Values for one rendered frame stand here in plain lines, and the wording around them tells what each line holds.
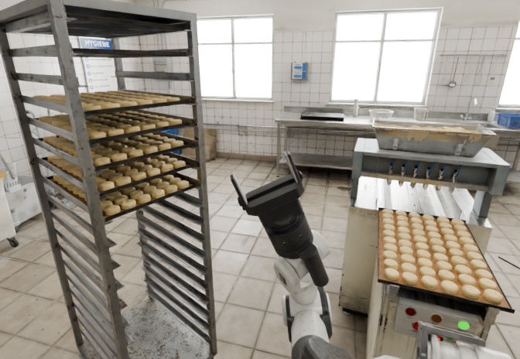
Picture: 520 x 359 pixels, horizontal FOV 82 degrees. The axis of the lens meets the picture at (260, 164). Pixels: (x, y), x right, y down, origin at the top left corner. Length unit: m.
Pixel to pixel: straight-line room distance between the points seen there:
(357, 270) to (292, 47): 3.67
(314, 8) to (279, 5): 0.52
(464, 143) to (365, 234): 0.72
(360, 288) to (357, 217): 0.50
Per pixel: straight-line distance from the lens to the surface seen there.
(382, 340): 1.44
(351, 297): 2.23
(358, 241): 1.98
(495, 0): 5.28
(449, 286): 1.27
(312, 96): 4.95
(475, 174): 1.93
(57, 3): 1.03
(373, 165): 1.86
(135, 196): 1.28
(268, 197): 0.56
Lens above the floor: 1.64
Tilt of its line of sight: 19 degrees down
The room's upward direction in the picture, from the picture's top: straight up
